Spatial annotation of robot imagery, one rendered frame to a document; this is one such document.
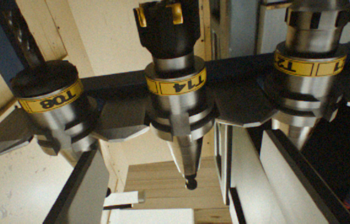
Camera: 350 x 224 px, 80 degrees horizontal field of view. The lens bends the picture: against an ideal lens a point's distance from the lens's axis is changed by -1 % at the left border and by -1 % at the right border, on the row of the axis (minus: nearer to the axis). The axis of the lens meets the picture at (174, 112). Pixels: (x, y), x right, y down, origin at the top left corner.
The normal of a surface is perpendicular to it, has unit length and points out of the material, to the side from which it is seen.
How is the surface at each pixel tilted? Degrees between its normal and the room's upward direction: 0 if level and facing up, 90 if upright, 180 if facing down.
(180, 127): 90
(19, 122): 180
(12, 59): 90
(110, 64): 90
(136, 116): 180
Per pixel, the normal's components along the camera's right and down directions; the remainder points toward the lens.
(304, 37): -0.67, 0.49
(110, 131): -0.12, -0.70
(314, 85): -0.20, 0.58
